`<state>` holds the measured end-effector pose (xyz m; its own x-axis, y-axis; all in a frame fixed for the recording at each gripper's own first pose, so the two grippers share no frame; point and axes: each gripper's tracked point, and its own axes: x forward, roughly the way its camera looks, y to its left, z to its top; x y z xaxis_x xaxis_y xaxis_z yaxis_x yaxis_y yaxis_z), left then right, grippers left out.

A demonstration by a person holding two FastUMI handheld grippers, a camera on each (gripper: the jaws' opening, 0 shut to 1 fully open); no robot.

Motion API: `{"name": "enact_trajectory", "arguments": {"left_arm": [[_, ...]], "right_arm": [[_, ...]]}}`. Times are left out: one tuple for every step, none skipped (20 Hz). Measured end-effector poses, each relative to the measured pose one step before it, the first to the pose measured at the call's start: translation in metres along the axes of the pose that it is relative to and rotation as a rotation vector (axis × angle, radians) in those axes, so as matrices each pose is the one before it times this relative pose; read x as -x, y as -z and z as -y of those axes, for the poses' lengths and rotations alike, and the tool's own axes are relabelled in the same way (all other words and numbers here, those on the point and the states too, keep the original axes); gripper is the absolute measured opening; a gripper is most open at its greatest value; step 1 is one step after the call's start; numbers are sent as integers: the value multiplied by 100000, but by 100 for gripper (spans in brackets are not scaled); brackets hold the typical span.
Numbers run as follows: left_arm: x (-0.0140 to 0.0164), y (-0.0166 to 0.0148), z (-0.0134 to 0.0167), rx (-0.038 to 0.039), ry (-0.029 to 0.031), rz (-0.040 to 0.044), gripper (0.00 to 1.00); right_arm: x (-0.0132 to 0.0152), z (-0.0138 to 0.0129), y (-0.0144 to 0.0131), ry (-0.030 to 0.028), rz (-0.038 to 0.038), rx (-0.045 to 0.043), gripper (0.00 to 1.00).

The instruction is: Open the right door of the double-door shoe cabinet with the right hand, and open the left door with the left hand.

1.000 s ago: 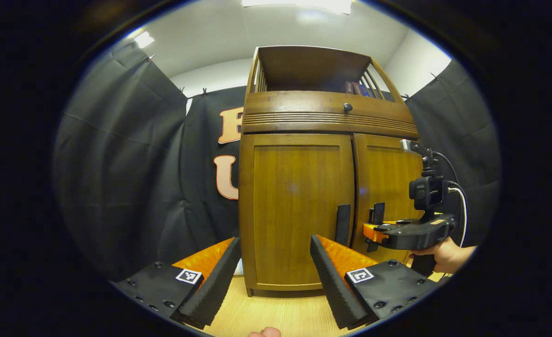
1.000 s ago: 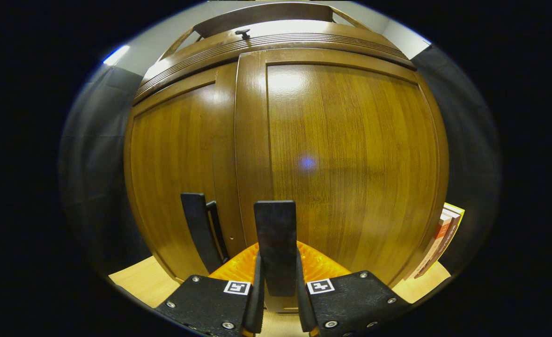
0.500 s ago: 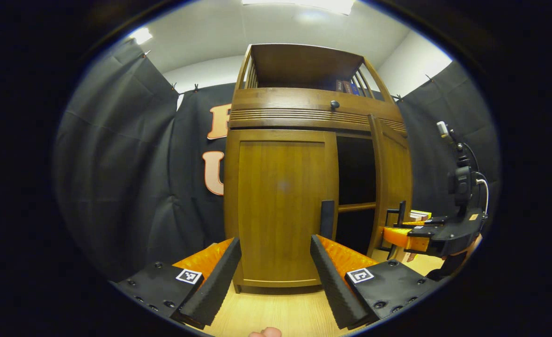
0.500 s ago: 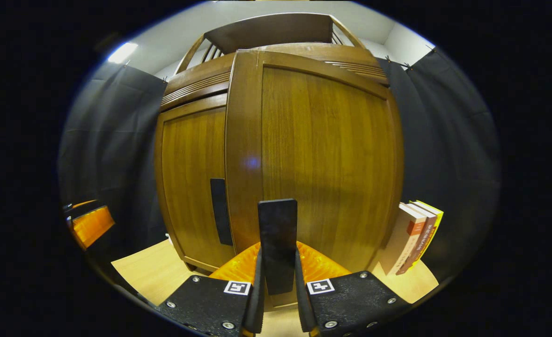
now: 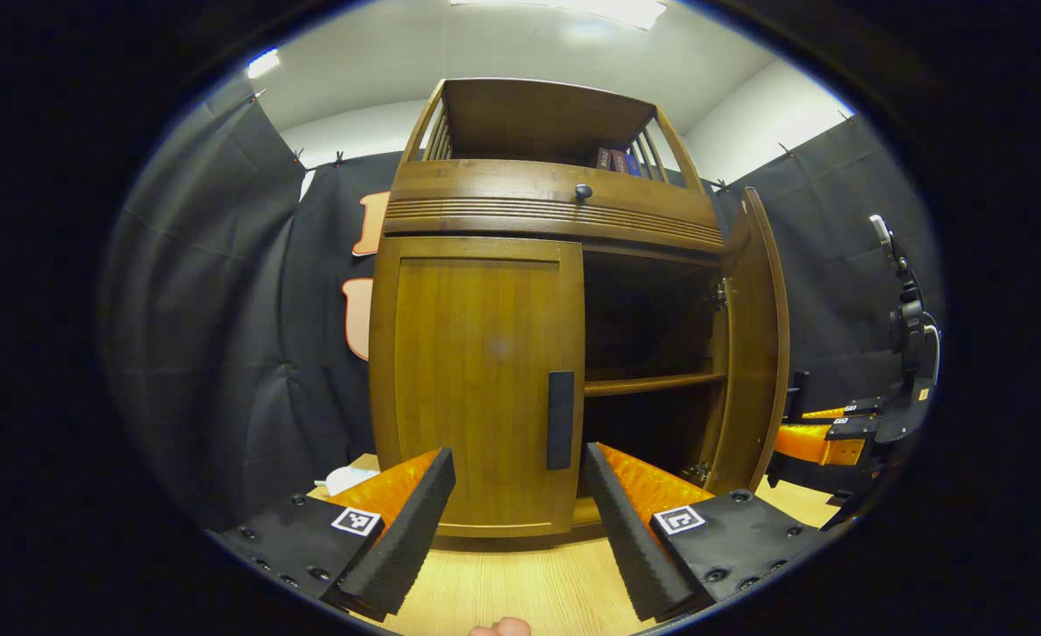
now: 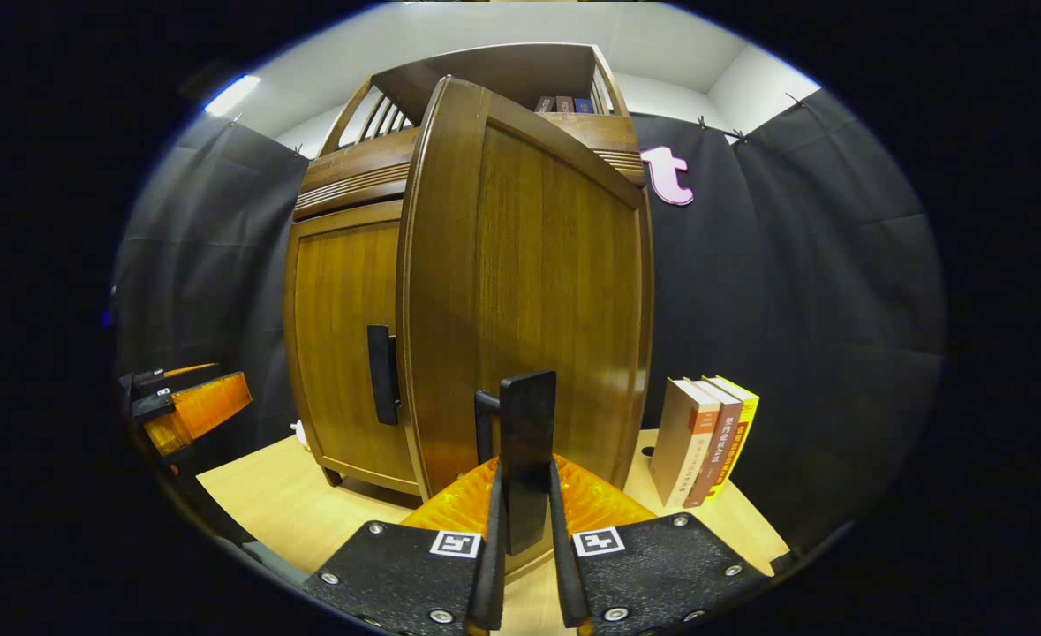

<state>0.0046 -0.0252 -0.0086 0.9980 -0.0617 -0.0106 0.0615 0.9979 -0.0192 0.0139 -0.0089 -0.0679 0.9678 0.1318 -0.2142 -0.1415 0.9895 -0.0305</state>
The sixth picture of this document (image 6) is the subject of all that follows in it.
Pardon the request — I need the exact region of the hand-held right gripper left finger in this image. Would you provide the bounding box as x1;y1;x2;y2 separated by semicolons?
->
301;455;509;636

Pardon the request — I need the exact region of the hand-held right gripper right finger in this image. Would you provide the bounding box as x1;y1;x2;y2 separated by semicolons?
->
545;452;770;636

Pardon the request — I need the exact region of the black door handle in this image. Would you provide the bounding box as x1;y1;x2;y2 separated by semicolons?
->
474;369;558;557
366;324;402;427

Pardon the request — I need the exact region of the wooden cabinet door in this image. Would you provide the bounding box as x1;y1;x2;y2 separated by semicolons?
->
283;200;424;497
396;75;655;577

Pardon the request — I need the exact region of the wooden double-door shoe cabinet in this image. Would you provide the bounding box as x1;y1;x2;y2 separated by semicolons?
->
283;42;653;500

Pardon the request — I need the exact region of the beige book with orange label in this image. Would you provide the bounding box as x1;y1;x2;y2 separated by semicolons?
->
649;378;722;509

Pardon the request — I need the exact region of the brown spine book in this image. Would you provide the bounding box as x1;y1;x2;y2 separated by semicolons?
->
683;380;743;509

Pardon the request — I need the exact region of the long ceiling light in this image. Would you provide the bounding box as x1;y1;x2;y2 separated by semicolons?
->
204;74;262;117

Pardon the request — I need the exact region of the black backdrop cloth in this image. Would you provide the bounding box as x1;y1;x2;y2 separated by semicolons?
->
112;88;949;549

